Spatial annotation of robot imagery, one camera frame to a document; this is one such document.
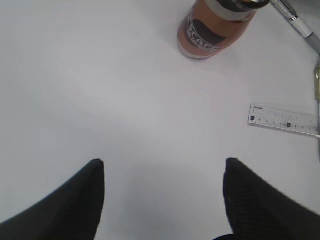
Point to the brown coffee drink bottle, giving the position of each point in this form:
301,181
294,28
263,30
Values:
214,25

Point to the clear plastic ruler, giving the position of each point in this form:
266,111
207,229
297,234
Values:
285,121

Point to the white grey ballpoint pen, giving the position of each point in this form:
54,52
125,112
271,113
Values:
287,11

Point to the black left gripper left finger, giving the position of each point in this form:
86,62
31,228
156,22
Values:
71,212

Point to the cream yellow ballpoint pen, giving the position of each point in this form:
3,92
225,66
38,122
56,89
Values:
316,74

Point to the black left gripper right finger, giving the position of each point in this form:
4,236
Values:
258,211

